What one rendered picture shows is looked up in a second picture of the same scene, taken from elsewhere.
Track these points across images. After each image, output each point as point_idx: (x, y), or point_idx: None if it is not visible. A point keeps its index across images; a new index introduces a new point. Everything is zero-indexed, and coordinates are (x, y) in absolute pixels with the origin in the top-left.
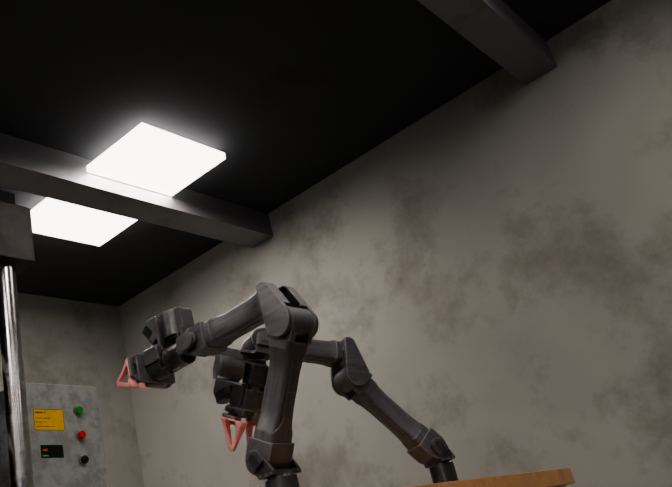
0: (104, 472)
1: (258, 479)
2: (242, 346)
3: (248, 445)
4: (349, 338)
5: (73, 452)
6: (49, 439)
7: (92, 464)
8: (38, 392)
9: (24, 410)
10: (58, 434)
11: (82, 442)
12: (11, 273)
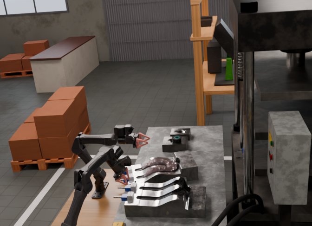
0: (274, 185)
1: None
2: (113, 149)
3: (103, 170)
4: (75, 170)
5: (271, 163)
6: (269, 148)
7: (273, 176)
8: (269, 121)
9: (243, 128)
10: (270, 149)
11: (273, 161)
12: (243, 55)
